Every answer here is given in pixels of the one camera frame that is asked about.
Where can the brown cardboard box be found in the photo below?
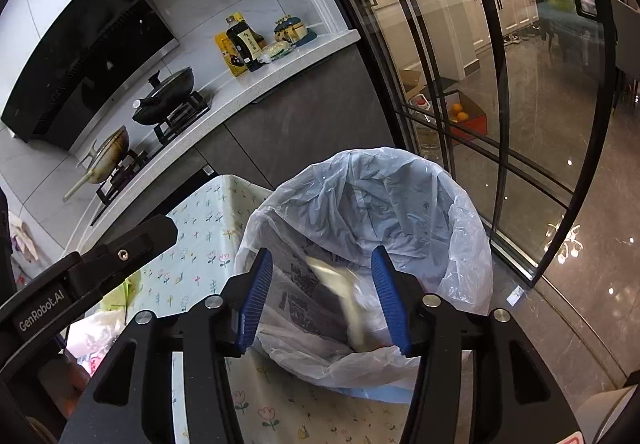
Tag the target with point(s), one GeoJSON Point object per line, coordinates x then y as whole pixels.
{"type": "Point", "coordinates": [412, 81]}

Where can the blue yellow seasoning jar set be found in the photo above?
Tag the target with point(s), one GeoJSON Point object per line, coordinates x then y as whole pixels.
{"type": "Point", "coordinates": [292, 31]}

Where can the yellow seasoning packet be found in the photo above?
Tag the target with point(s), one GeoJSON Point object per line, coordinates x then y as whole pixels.
{"type": "Point", "coordinates": [226, 54]}

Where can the cardboard box with red side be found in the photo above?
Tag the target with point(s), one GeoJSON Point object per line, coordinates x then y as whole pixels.
{"type": "Point", "coordinates": [475, 123]}

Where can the pale wrapper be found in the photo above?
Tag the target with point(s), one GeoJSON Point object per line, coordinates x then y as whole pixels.
{"type": "Point", "coordinates": [345, 296]}

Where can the white plastic bin liner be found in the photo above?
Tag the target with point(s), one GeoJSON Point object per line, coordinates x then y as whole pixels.
{"type": "Point", "coordinates": [440, 224]}

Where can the pink white plastic wrapper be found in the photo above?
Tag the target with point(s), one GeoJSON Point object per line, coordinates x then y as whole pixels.
{"type": "Point", "coordinates": [95, 339]}

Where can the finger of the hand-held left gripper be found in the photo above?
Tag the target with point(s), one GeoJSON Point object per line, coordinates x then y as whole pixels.
{"type": "Point", "coordinates": [130, 249]}

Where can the grey base cabinet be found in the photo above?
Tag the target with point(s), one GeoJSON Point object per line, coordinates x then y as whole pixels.
{"type": "Point", "coordinates": [300, 123]}

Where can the black range hood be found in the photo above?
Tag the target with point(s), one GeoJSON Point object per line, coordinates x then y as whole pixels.
{"type": "Point", "coordinates": [75, 58]}

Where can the dark soy sauce bottle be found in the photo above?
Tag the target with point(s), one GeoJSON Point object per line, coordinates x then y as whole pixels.
{"type": "Point", "coordinates": [245, 46]}

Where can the black gas stove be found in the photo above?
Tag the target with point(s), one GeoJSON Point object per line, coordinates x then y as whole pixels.
{"type": "Point", "coordinates": [175, 121]}

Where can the black framed glass sliding door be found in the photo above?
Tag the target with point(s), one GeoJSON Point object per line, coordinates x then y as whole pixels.
{"type": "Point", "coordinates": [450, 48]}

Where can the pale blue trash bin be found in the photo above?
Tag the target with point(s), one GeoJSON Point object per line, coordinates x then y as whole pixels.
{"type": "Point", "coordinates": [380, 394]}

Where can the clear bag of food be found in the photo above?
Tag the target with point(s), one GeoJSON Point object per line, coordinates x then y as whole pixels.
{"type": "Point", "coordinates": [275, 51]}

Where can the green yellow snack packet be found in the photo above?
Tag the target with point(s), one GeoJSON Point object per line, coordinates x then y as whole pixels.
{"type": "Point", "coordinates": [122, 291]}

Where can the pale hanging cloth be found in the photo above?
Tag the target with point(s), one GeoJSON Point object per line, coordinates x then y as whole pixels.
{"type": "Point", "coordinates": [22, 244]}

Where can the white kitchen counter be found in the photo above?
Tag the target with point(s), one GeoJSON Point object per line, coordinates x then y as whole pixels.
{"type": "Point", "coordinates": [240, 88]}

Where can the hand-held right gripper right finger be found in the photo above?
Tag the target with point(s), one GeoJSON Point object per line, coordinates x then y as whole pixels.
{"type": "Point", "coordinates": [390, 304]}

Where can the black wok with lid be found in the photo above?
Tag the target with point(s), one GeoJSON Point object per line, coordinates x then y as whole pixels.
{"type": "Point", "coordinates": [165, 96]}

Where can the floral tablecloth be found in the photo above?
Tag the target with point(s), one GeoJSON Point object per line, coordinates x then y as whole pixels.
{"type": "Point", "coordinates": [200, 224]}

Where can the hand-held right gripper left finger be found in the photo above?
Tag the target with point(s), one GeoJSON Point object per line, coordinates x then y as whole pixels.
{"type": "Point", "coordinates": [255, 304]}

